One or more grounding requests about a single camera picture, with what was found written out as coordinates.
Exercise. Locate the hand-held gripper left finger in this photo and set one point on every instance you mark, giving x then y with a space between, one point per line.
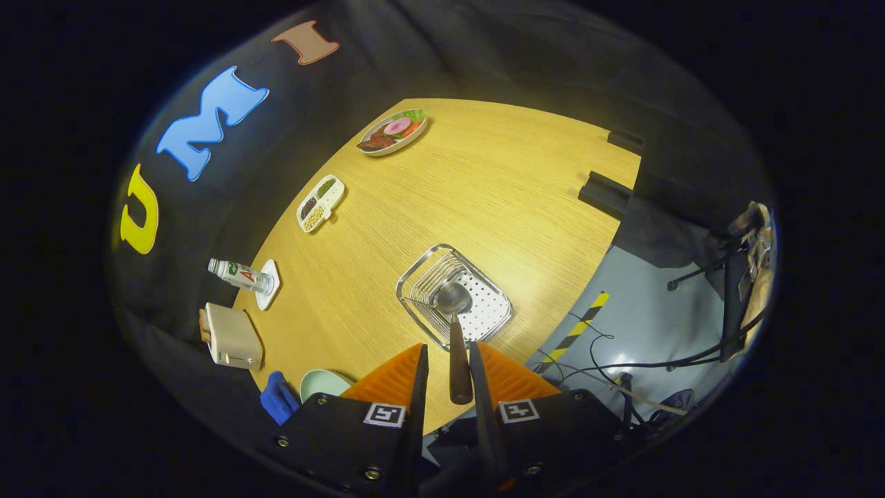
417 415

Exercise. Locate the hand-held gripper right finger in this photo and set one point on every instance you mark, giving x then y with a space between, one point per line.
482 415

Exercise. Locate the pale green plate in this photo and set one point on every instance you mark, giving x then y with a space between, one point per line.
321 384

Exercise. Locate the yellow black striped tape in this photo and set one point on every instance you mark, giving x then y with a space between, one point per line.
577 328

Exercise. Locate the blue towel cloth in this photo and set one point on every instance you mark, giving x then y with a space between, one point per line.
278 400

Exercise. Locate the thin white rod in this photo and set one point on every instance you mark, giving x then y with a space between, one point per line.
622 391

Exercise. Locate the white square coaster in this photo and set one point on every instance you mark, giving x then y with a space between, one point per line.
267 301

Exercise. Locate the white toaster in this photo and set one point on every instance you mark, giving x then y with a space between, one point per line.
235 339

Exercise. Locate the white plastic drink bottle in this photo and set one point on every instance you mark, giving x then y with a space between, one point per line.
242 275

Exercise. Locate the brown toast slice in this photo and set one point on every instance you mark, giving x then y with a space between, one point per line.
205 326

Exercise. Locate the white divided grain dish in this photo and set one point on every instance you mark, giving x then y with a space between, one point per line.
319 204

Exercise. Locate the black tripod stand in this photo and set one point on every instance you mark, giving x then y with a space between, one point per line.
731 304

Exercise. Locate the plate of toy food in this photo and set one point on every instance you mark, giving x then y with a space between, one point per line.
393 131

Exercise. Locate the beige bag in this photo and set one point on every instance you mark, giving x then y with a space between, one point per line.
760 242

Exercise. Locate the black table bracket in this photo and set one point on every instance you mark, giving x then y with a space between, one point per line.
626 142
605 195

